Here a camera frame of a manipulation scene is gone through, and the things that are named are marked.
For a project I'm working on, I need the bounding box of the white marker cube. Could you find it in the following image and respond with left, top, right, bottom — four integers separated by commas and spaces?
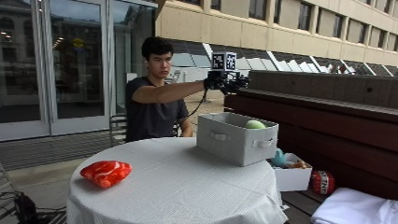
210, 51, 238, 72

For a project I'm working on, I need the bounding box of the green soft toy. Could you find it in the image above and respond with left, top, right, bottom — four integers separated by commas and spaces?
243, 119, 267, 130

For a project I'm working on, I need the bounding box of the grey fabric storage box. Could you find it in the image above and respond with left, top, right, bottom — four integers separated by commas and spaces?
195, 112, 279, 167

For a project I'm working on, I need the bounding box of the the person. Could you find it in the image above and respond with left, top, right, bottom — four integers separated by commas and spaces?
123, 36, 251, 144

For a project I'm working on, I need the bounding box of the teal soft toy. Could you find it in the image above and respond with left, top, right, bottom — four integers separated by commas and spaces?
270, 147, 288, 168

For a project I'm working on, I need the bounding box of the dark wooden bench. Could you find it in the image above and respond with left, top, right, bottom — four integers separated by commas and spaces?
222, 69, 398, 224

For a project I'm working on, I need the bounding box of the orange soft toy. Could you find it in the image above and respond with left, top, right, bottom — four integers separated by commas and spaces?
282, 160, 308, 170

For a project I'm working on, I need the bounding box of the metal chair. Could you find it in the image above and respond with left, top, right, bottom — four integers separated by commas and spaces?
107, 113, 181, 147

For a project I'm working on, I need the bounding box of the white plastic box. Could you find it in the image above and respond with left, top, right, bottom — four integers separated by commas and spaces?
271, 152, 312, 192

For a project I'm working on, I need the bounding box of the white tablecloth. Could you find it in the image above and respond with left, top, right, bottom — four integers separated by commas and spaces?
66, 136, 288, 224

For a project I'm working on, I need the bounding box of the red round soft toy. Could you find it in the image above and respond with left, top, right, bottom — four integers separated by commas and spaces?
310, 170, 335, 196

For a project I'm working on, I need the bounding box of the glass door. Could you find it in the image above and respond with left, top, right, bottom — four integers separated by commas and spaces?
0, 0, 159, 143

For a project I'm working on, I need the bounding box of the red white meat soft toy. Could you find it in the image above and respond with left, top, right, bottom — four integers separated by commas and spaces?
78, 160, 133, 189

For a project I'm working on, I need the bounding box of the white cloth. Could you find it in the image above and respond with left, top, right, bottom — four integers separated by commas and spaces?
310, 187, 398, 224

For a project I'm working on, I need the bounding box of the black equipment on ground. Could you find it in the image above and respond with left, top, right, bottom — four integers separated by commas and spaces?
0, 189, 66, 224

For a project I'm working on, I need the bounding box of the black glove cable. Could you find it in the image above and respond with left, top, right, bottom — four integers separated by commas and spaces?
173, 89, 209, 127

